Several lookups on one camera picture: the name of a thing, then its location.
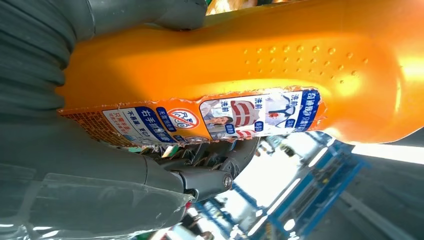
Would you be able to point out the blue metal rack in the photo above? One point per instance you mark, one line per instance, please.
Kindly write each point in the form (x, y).
(331, 172)

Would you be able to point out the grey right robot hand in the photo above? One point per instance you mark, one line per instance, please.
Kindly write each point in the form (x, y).
(82, 185)

